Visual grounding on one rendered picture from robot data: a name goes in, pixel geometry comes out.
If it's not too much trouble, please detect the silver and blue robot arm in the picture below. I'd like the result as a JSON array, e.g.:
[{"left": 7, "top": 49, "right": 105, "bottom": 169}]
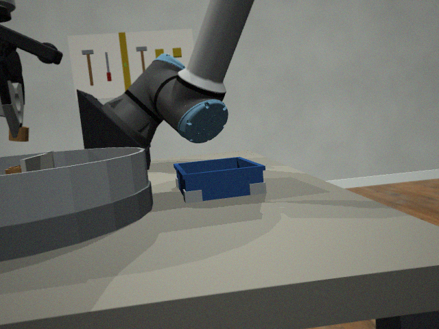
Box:
[{"left": 0, "top": 0, "right": 254, "bottom": 147}]

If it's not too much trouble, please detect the blue crate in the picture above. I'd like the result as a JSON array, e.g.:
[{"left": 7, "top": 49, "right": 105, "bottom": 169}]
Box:
[{"left": 174, "top": 157, "right": 266, "bottom": 204}]

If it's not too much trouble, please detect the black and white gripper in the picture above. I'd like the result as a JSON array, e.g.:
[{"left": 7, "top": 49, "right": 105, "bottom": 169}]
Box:
[{"left": 0, "top": 6, "right": 25, "bottom": 138}]

